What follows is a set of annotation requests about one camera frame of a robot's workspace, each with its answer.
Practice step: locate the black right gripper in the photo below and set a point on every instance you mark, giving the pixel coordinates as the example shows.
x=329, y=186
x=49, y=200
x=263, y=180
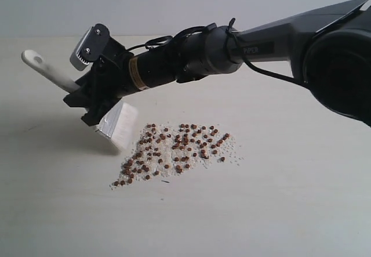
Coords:
x=101, y=88

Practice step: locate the wooden paint brush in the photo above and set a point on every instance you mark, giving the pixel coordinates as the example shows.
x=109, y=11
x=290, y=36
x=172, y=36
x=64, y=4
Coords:
x=116, y=126

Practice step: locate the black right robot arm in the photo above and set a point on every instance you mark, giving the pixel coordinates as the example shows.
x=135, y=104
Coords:
x=325, y=50

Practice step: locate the pile of beans and rice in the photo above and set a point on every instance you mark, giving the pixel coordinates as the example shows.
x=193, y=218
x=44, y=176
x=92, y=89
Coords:
x=163, y=150

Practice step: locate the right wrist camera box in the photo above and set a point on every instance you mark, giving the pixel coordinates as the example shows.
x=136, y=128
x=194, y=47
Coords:
x=95, y=44

